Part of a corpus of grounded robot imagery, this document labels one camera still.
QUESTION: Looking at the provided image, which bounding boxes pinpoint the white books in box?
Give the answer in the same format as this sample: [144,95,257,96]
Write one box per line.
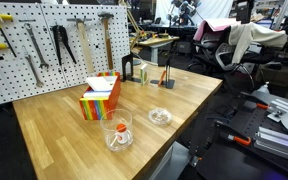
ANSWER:
[83,76,117,98]

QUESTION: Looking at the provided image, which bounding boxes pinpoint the rainbow striped orange box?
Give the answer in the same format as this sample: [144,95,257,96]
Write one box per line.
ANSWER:
[79,72,121,120]

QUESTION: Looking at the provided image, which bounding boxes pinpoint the black metal bookend front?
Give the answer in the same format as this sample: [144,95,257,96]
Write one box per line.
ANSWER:
[150,59,175,89]

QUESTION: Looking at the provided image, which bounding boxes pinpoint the black metal bookend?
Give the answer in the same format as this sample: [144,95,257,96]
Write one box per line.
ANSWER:
[122,54,141,83]
[150,59,175,89]

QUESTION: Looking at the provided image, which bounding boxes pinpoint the clear glass lid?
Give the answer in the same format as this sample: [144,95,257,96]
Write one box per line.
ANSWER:
[148,108,172,126]

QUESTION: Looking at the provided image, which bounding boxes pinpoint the black metal bookend rear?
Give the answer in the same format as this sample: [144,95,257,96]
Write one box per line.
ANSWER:
[122,54,141,83]

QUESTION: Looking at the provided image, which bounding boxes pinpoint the clear glass cup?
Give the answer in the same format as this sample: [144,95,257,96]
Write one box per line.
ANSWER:
[100,109,133,152]

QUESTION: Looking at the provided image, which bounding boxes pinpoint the small orange capped bottle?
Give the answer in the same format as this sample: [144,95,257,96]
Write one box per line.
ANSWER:
[116,123,129,144]

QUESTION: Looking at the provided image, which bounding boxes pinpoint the wooden desk lamp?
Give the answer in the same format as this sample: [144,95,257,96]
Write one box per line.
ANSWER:
[118,0,147,49]

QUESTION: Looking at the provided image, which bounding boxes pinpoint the black office chair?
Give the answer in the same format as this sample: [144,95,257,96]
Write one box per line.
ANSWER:
[188,26,272,87]

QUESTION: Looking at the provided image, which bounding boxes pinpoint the steel head wooden hammer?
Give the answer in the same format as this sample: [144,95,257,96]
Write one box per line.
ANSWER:
[98,12,113,70]

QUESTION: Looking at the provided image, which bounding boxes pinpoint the black pliers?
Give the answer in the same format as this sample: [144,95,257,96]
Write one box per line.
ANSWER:
[51,25,76,65]

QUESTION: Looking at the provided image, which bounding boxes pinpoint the short silver wrench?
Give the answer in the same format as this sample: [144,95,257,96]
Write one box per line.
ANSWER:
[22,45,44,88]

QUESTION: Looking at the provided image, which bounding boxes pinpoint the beige jacket on chair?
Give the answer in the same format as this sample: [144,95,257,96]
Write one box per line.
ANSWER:
[228,23,288,63]

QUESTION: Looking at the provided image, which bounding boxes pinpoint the white pegboard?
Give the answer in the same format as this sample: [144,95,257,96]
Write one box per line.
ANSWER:
[0,2,130,104]

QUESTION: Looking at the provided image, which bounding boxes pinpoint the long silver wrench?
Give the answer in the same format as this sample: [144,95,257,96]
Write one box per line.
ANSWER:
[24,23,49,69]

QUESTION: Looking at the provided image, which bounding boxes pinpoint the aluminium extrusion bars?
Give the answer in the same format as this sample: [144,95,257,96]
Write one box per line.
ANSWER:
[254,127,288,159]

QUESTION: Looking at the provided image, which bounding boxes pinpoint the wooden mallet light handle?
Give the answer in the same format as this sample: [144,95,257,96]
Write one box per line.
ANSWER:
[69,17,94,74]

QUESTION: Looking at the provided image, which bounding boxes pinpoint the orange handled tool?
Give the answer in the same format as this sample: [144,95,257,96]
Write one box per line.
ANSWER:
[214,120,251,146]

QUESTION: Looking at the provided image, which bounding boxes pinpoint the yellow T-handle hex key upper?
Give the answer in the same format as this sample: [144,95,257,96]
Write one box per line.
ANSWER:
[0,14,16,55]

